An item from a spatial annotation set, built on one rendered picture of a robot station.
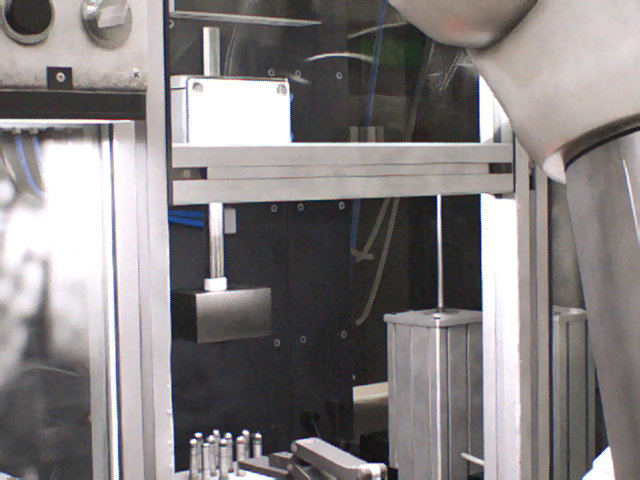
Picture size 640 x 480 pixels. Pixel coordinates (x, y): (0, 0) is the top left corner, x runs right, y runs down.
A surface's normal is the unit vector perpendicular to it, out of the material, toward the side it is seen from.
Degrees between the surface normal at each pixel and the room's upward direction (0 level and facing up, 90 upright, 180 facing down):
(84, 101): 90
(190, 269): 90
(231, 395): 90
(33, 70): 90
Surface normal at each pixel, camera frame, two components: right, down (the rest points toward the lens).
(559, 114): -0.75, 0.46
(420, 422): -0.77, 0.05
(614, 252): -0.88, 0.00
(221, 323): 0.63, 0.03
